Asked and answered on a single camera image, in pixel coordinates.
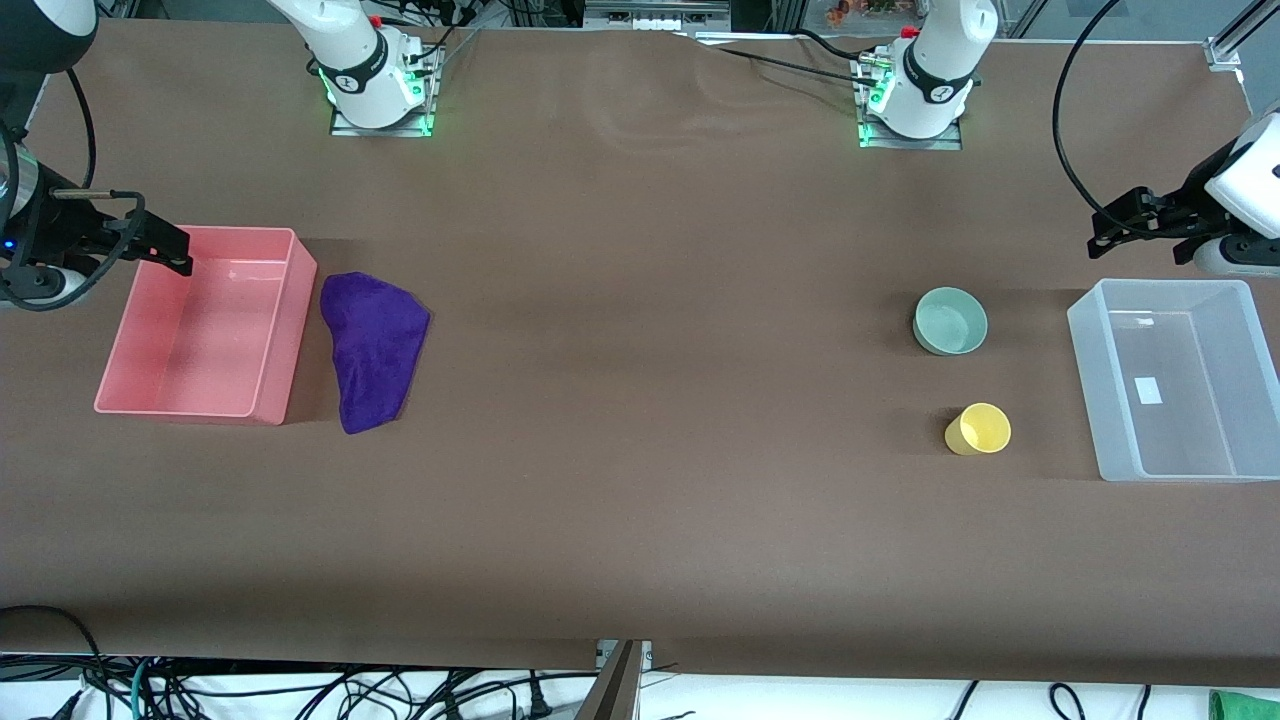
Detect pale green bowl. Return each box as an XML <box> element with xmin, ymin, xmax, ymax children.
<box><xmin>913</xmin><ymin>287</ymin><xmax>989</xmax><ymax>357</ymax></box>

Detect purple cloth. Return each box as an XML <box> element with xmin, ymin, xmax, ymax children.
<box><xmin>320</xmin><ymin>271</ymin><xmax>431</xmax><ymax>436</ymax></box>

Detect yellow cup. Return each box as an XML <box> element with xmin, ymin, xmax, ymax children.
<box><xmin>945</xmin><ymin>403</ymin><xmax>1012</xmax><ymax>457</ymax></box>

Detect pink plastic bin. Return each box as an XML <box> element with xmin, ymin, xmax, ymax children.
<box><xmin>94</xmin><ymin>226</ymin><xmax>319</xmax><ymax>427</ymax></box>

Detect clear plastic bin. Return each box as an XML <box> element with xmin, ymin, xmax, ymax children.
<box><xmin>1066</xmin><ymin>278</ymin><xmax>1280</xmax><ymax>483</ymax></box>

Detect orange background objects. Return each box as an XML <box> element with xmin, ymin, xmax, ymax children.
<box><xmin>823</xmin><ymin>0</ymin><xmax>903</xmax><ymax>27</ymax></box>

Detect green fabric object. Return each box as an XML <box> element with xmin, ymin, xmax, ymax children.
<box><xmin>1208</xmin><ymin>688</ymin><xmax>1280</xmax><ymax>720</ymax></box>

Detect brown table cover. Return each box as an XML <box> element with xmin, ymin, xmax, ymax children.
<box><xmin>0</xmin><ymin>18</ymin><xmax>1280</xmax><ymax>691</ymax></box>

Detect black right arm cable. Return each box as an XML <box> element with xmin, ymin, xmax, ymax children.
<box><xmin>0</xmin><ymin>65</ymin><xmax>151</xmax><ymax>313</ymax></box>

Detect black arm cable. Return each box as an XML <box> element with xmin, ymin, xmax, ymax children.
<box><xmin>0</xmin><ymin>65</ymin><xmax>151</xmax><ymax>313</ymax></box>
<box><xmin>1052</xmin><ymin>0</ymin><xmax>1126</xmax><ymax>226</ymax></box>

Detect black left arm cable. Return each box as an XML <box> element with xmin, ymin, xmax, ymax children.
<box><xmin>1052</xmin><ymin>0</ymin><xmax>1126</xmax><ymax>226</ymax></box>

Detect aluminium frame profile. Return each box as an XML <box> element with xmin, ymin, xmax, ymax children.
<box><xmin>1205</xmin><ymin>0</ymin><xmax>1280</xmax><ymax>73</ymax></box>

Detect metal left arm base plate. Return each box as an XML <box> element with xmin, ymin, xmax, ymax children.
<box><xmin>855</xmin><ymin>55</ymin><xmax>965</xmax><ymax>151</ymax></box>

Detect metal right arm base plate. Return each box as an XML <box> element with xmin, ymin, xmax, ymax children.
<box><xmin>330</xmin><ymin>45</ymin><xmax>439</xmax><ymax>138</ymax></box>

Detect short black base cable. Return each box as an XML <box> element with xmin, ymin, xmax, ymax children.
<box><xmin>793</xmin><ymin>28</ymin><xmax>873</xmax><ymax>63</ymax></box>

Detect grey base cable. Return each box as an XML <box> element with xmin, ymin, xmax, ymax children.
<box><xmin>415</xmin><ymin>25</ymin><xmax>486</xmax><ymax>77</ymax></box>

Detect long black base cable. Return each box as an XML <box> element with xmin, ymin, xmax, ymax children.
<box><xmin>680</xmin><ymin>33</ymin><xmax>886</xmax><ymax>91</ymax></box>

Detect black looped floor cable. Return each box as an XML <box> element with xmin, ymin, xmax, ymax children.
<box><xmin>0</xmin><ymin>604</ymin><xmax>107</xmax><ymax>720</ymax></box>

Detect teal floor cable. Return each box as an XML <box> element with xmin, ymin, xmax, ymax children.
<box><xmin>127</xmin><ymin>657</ymin><xmax>157</xmax><ymax>720</ymax></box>

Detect white metal bracket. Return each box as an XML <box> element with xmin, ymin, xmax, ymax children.
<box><xmin>583</xmin><ymin>0</ymin><xmax>733</xmax><ymax>34</ymax></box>

